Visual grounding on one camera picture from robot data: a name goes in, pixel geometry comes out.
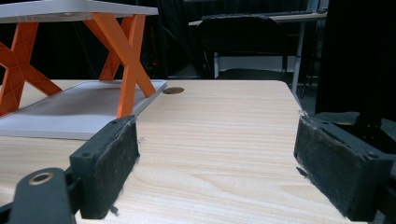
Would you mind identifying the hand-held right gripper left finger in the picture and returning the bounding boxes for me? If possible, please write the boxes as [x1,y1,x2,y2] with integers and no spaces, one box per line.
[69,114,140,220]

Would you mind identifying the black keyboard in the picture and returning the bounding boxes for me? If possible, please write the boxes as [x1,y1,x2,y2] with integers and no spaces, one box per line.
[201,9,314,21]

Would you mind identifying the brown table cable hole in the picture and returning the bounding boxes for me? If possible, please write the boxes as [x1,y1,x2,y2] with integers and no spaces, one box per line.
[162,86,186,95]

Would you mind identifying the white desk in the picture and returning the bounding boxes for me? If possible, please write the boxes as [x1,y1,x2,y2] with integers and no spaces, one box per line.
[188,10,329,95]

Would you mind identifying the white shelf rack orange legs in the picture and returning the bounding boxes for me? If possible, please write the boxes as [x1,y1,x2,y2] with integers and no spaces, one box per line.
[0,0,168,141]

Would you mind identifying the black chair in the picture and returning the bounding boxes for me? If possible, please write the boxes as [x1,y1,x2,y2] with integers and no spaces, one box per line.
[195,15,291,81]

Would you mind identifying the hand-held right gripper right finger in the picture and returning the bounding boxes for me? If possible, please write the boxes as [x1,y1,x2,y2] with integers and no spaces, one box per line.
[293,115,396,223]

